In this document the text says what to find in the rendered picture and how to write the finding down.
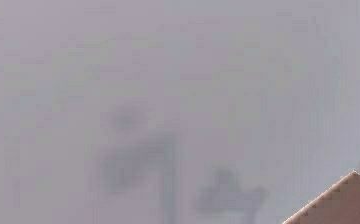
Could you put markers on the brown wooden furniture corner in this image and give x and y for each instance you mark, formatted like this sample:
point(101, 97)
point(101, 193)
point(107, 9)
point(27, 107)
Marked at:
point(344, 203)

